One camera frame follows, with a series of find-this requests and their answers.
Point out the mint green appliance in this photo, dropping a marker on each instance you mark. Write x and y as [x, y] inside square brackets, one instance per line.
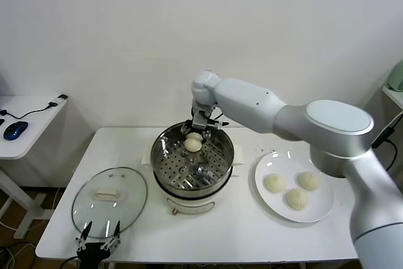
[396, 78]

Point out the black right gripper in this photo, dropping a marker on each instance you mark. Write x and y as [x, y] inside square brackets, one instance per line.
[198, 130]

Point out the round glass pot lid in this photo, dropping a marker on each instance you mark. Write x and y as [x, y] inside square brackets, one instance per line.
[126, 199]

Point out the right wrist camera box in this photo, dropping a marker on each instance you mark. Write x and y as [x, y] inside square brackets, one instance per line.
[200, 118]

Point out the white round plate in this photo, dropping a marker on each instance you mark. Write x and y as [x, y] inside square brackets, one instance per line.
[315, 209]

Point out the white electric cooker pot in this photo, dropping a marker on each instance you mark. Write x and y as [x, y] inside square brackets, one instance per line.
[189, 204]

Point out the blue computer mouse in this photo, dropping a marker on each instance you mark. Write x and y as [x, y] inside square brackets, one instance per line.
[15, 131]

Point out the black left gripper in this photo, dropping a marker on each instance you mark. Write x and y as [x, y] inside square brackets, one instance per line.
[89, 253]

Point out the white side desk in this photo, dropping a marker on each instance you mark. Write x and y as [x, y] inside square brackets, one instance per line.
[41, 130]

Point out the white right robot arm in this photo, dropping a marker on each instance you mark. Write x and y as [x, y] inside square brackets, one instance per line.
[340, 121]

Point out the stainless steel steamer basket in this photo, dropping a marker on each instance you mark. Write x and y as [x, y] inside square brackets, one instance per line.
[192, 171]

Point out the white steamed baozi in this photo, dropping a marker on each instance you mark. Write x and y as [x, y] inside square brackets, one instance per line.
[296, 199]
[192, 144]
[274, 183]
[309, 180]

